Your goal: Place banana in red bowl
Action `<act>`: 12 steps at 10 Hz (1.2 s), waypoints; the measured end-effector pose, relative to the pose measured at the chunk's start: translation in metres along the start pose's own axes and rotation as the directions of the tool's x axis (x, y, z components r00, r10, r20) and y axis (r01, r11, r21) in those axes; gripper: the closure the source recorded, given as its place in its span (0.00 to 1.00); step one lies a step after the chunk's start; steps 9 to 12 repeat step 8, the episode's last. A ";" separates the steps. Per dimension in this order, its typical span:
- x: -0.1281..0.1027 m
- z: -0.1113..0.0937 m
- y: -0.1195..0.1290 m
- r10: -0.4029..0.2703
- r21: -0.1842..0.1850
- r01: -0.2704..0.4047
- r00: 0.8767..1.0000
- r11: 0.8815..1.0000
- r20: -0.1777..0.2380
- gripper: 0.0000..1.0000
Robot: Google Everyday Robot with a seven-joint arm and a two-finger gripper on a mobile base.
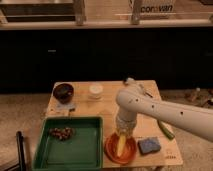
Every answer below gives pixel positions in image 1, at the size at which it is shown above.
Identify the white mesh gripper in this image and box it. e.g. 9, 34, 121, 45
116, 115, 137, 136

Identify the yellow banana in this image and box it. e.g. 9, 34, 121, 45
117, 134, 126, 157

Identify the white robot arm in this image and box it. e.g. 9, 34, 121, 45
116, 78, 213, 142

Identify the red bowl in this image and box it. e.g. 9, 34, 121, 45
104, 133, 137, 165

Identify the dark brown bowl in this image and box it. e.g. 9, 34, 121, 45
53, 83, 74, 104

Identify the blue sponge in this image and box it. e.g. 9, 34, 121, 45
138, 137, 161, 155

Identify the green cucumber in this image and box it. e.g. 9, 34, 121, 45
157, 120, 175, 140

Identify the white cup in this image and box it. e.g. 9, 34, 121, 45
89, 83, 103, 99

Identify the green plastic tray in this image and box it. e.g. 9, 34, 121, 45
32, 116, 103, 171

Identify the bunch of brown grapes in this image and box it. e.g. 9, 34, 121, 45
49, 127, 74, 141

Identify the small blue white cloth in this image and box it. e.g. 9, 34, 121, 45
55, 103, 76, 111

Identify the black chair frame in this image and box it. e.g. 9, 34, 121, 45
0, 131, 27, 171

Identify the wooden shelf frame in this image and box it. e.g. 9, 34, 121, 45
0, 0, 213, 30

